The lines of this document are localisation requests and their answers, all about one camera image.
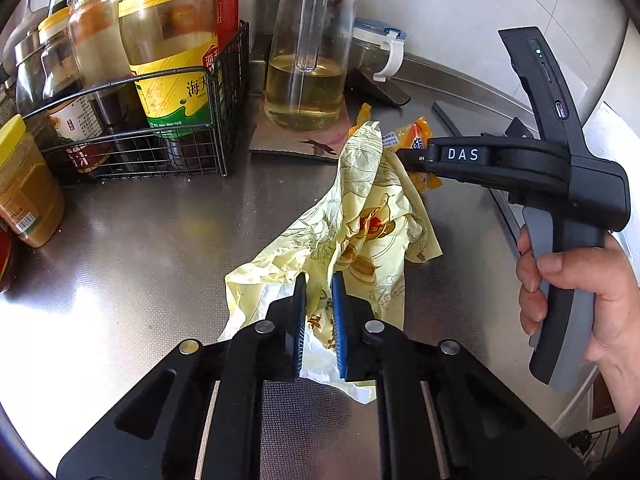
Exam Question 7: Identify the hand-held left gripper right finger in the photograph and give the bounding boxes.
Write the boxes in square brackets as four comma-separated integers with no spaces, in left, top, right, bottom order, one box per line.
[330,270,588,480]

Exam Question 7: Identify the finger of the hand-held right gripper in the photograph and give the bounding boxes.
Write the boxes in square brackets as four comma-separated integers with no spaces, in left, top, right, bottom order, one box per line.
[391,144,441,181]

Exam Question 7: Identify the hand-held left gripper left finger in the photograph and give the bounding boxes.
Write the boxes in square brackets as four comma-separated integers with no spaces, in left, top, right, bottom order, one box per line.
[55,272,308,480]

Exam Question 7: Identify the orange snack packet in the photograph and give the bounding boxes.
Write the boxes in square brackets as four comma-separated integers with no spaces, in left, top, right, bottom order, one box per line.
[382,116,445,195]

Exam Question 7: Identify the yellow printed cloth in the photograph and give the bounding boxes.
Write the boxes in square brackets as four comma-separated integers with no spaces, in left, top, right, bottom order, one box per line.
[224,120,443,406]

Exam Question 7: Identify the person's right forearm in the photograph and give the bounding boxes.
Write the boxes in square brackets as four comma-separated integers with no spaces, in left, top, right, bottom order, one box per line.
[595,350,640,433]

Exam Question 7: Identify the person's right hand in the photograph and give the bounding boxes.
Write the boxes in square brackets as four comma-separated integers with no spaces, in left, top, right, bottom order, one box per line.
[516,225,640,376]

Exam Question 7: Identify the yellow thin packet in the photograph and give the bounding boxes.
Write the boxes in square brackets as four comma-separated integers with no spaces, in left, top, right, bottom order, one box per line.
[350,102,376,136]

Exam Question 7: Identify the blue lid glass jar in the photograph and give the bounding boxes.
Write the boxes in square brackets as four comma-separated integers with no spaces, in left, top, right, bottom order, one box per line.
[350,19,406,83]

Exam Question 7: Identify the glass oil dispenser bottle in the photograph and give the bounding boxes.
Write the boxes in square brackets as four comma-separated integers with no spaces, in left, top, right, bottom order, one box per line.
[262,0,368,132]

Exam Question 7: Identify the brown cardboard mat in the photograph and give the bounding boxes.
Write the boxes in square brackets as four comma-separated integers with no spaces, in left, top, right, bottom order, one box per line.
[250,95,351,161]

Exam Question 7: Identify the red label bottle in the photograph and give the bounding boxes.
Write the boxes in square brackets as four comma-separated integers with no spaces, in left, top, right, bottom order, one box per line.
[212,0,242,56]

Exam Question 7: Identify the yellow label vinegar bottle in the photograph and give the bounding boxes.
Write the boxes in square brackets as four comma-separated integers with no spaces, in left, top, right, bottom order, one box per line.
[117,0,221,138]

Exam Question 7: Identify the red sauce jar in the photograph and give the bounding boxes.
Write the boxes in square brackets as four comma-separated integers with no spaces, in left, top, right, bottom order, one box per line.
[0,220,21,295]

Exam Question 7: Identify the white label sauce jar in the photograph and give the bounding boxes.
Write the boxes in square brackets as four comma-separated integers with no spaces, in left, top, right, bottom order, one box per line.
[47,92,111,175]

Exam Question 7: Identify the yellow lid sauce jar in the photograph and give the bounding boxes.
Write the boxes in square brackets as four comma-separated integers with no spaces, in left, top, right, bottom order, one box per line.
[0,114,66,248]

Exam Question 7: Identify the clear bottle pale sauce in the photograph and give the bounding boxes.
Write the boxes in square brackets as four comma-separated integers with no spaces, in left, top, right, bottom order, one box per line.
[67,0,133,111]

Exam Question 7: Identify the yellow cap glass jar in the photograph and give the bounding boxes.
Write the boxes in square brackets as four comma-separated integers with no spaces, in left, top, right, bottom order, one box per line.
[37,7,86,103]

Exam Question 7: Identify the silver lid glass jar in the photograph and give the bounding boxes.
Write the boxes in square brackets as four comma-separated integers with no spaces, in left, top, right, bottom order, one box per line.
[14,30,48,116]

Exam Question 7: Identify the black wire basket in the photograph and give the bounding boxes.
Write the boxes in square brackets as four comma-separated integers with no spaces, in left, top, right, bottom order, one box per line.
[25,21,251,181]

